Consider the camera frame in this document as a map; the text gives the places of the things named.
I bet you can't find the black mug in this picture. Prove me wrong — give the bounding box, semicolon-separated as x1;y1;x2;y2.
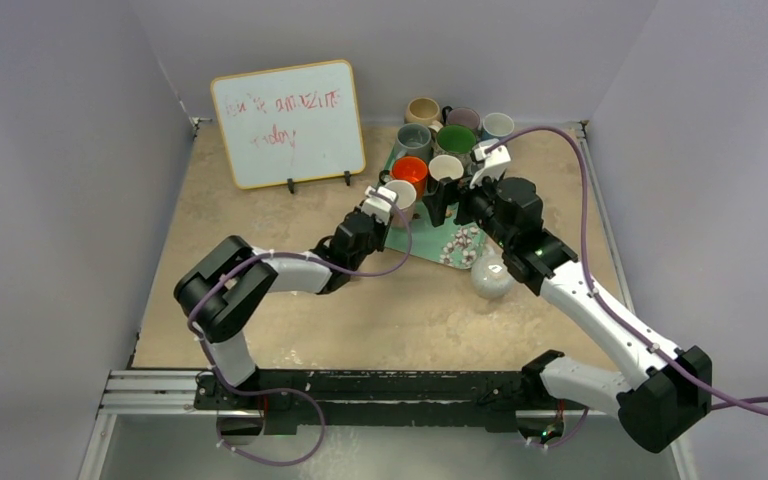
425;154;464;196

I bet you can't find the blue teal mug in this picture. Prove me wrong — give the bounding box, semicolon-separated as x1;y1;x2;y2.
480;112;516;142

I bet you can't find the white speckled mug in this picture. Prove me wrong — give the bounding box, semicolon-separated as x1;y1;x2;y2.
470;255;515;300

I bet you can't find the beige brown mug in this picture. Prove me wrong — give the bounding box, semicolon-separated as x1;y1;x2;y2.
404;97;444;127

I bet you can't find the white whiteboard yellow frame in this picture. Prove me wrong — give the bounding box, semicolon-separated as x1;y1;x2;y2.
210;59;366;190

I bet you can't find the green floral tray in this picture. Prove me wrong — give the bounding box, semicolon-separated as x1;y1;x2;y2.
382;143;494;270

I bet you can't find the pink faceted mug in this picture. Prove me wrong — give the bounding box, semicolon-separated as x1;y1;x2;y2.
384;179;417;229

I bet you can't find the grey-blue upside-down mug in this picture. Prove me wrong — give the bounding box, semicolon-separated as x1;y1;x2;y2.
463;158;483;178

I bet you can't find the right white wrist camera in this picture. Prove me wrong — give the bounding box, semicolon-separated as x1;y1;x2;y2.
469;140;512;189

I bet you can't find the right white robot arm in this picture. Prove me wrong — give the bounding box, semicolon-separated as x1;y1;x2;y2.
423;177;713;453

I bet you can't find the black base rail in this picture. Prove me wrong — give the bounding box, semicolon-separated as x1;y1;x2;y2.
99;367;683;439

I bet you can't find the orange mug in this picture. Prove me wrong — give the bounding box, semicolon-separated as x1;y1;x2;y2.
378;156;429;200

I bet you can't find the mauve purple mug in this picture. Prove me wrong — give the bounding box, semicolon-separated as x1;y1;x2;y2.
441;106;482;133

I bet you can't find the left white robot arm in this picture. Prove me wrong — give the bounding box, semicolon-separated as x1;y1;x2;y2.
173;207;392;409

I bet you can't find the grey mug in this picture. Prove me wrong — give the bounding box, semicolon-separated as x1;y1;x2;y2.
393;123;433;163

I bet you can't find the cream white mug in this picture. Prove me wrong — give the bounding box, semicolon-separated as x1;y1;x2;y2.
428;121;478;165

